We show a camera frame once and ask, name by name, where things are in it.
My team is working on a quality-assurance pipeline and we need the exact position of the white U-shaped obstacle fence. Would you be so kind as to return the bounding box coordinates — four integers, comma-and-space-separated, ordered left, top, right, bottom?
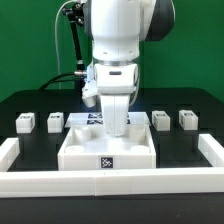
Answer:
0, 134, 224, 198

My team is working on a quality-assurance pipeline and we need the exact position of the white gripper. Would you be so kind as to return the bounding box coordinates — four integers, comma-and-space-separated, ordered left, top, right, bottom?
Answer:
100, 95, 130, 136

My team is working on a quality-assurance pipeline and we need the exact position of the white square table top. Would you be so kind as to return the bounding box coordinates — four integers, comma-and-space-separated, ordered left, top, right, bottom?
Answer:
57, 125, 156, 171

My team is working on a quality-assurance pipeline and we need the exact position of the black cable bundle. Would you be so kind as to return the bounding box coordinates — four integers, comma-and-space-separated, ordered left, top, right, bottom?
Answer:
39, 73, 88, 91

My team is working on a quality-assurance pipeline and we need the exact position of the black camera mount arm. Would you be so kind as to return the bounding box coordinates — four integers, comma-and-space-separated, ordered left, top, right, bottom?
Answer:
62, 3, 87, 78

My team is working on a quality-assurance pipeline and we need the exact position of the white cable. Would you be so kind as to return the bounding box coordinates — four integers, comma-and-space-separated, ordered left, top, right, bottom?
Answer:
54, 0, 81, 90

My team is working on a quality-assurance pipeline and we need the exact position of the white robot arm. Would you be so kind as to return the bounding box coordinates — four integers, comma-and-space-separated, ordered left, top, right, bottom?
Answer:
82, 0, 175, 136

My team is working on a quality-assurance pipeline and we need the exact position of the white marker sheet with tags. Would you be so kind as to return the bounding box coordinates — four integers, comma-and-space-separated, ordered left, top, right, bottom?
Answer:
65, 112, 151, 128

